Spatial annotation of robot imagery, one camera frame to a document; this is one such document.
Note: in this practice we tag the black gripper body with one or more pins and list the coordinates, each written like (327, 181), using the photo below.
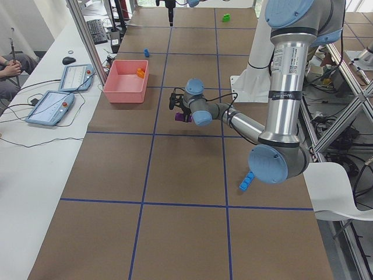
(185, 110)
(169, 11)

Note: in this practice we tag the purple toy block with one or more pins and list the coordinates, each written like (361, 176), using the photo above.
(179, 117)

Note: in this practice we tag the orange toy block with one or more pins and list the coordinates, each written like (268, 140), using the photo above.
(141, 73)

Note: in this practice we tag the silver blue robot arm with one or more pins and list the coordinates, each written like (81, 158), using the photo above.
(191, 3)
(292, 27)

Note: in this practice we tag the pink plastic box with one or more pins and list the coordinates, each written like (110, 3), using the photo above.
(123, 85)

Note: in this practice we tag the person's hand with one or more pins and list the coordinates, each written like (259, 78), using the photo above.
(12, 69)

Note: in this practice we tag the green toy block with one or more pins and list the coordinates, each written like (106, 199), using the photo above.
(226, 17)

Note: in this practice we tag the black keyboard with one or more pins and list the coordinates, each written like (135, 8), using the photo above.
(97, 31)

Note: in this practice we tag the long blue toy block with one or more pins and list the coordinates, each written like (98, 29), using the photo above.
(247, 181)

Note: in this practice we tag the black computer mouse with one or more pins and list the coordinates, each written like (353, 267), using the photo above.
(68, 60)

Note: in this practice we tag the upper teach pendant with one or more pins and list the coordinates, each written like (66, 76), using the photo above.
(76, 78)

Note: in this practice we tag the teach pendant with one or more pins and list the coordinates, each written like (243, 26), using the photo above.
(51, 108)
(76, 78)

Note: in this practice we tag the lower teach pendant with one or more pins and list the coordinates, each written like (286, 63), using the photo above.
(51, 108)

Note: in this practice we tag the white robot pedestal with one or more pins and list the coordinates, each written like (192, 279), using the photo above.
(254, 82)

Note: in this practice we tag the aluminium frame post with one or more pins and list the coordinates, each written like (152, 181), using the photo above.
(87, 40)

